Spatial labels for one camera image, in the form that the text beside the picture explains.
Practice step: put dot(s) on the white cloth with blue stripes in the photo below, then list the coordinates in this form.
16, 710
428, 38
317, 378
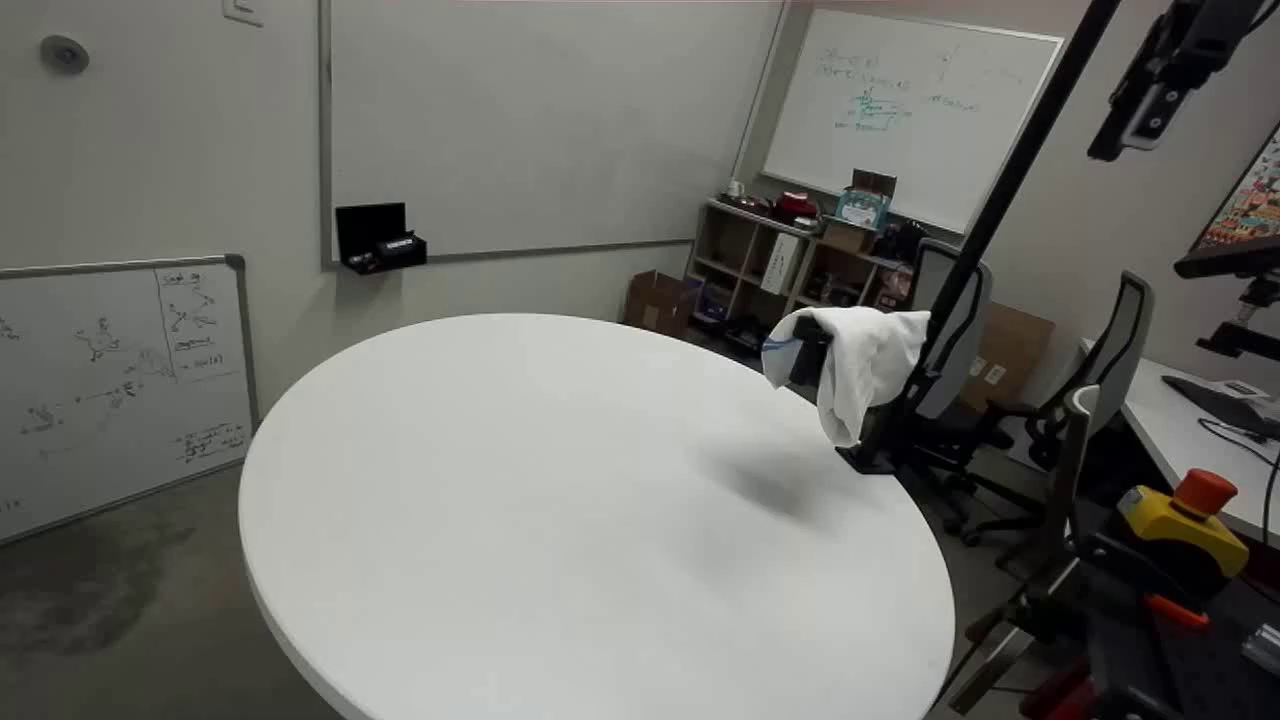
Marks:
871, 363

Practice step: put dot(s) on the cardboard box on floor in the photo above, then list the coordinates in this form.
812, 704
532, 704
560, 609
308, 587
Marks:
657, 301

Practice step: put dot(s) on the wooden shelf unit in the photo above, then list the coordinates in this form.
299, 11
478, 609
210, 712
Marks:
750, 270

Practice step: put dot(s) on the black marker tray box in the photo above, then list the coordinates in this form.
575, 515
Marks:
377, 236

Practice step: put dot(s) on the grey office chair near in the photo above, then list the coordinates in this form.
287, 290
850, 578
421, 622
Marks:
1067, 423

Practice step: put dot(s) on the leaning floor whiteboard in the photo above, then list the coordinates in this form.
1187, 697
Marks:
119, 378

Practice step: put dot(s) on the white side desk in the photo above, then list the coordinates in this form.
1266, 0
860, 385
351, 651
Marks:
1187, 436

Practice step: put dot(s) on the yellow red emergency stop button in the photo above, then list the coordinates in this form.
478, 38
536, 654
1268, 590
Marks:
1191, 515

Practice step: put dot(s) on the computer monitor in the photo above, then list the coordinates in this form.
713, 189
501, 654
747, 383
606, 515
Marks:
1247, 229

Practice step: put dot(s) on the brown cardboard box by wall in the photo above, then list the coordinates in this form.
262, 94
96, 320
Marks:
1008, 354

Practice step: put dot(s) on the far wall whiteboard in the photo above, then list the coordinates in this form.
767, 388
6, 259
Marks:
924, 102

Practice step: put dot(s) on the round wall sensor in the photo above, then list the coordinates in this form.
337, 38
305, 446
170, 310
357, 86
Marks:
66, 54

